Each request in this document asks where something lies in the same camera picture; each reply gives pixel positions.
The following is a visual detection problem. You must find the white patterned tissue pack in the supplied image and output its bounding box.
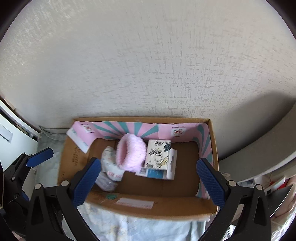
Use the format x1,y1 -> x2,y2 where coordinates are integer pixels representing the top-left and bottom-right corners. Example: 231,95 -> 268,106
101,146 -> 125,182

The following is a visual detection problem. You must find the blue white box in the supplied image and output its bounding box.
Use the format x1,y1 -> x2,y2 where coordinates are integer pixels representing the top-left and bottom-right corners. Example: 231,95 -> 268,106
135,148 -> 177,180

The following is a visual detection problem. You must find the white black printed box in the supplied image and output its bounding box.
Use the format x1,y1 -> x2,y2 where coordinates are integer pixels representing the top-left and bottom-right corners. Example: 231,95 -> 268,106
144,139 -> 171,170

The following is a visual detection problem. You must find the light blue floral bedsheet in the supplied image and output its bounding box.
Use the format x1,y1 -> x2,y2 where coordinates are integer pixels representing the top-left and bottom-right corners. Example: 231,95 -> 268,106
36,134 -> 208,240

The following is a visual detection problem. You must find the pink teal cardboard box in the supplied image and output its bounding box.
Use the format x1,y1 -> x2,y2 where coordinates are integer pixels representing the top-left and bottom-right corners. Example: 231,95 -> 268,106
58,117 -> 219,220

